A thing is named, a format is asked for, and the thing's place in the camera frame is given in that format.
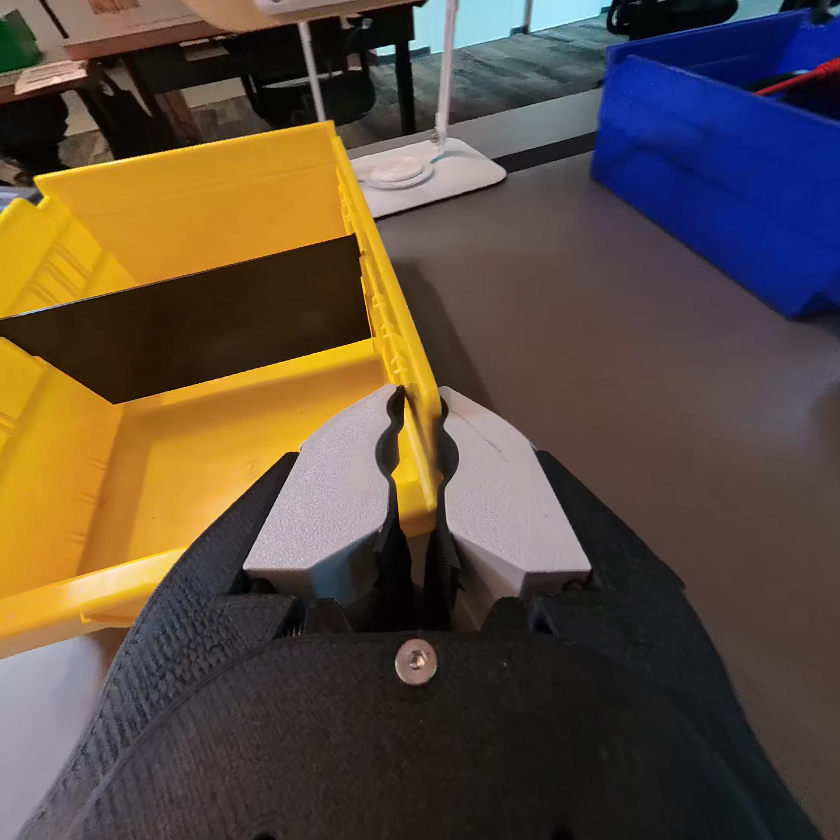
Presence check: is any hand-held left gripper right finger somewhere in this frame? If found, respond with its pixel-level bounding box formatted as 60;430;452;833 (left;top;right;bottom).
427;386;593;632

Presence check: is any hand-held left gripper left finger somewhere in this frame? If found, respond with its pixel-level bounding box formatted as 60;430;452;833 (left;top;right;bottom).
243;384;414;632

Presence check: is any yellow plastic bin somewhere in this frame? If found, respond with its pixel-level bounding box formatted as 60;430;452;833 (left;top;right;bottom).
0;120;439;659

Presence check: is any blue plastic bin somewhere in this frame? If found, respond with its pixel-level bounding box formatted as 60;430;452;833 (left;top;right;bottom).
589;10;840;320

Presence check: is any red ethernet cable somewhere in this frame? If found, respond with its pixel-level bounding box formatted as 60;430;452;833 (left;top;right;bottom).
755;58;840;97

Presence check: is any grey desk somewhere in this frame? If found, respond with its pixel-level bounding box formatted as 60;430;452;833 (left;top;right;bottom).
0;85;840;840

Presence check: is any dark bin divider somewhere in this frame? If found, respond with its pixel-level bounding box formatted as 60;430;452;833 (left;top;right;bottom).
0;235;374;404

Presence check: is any white board stand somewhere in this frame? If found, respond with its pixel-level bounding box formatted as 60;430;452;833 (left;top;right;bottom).
298;0;508;219

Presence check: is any wooden office table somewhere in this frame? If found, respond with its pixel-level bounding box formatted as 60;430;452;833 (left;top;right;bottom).
0;13;421;148

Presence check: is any black office chair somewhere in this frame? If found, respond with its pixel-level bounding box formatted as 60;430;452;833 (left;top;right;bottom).
605;0;741;40

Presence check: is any green plastic bin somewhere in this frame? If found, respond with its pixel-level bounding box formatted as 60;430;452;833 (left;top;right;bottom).
0;13;46;74

